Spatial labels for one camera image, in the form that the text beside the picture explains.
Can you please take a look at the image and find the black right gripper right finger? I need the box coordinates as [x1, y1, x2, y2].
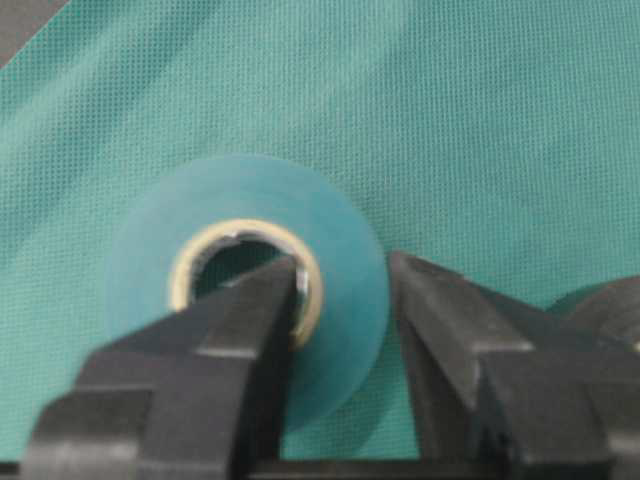
[388, 251, 639, 479]

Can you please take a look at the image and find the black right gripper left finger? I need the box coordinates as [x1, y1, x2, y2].
[20, 256, 296, 479]

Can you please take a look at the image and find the green tape roll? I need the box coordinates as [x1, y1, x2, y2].
[105, 154, 390, 459]

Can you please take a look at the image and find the black tape roll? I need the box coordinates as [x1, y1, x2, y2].
[548, 275, 639, 353]

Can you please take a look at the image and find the green table cloth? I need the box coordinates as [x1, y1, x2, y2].
[1, 1, 639, 460]

